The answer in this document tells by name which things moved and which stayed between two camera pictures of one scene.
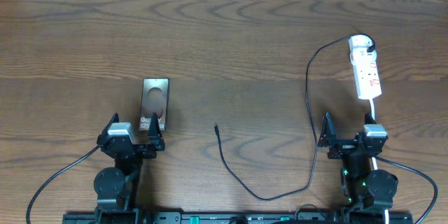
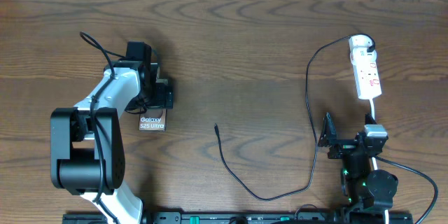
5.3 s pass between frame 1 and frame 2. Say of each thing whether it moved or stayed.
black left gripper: moved
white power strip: stayed
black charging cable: stayed
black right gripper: stayed
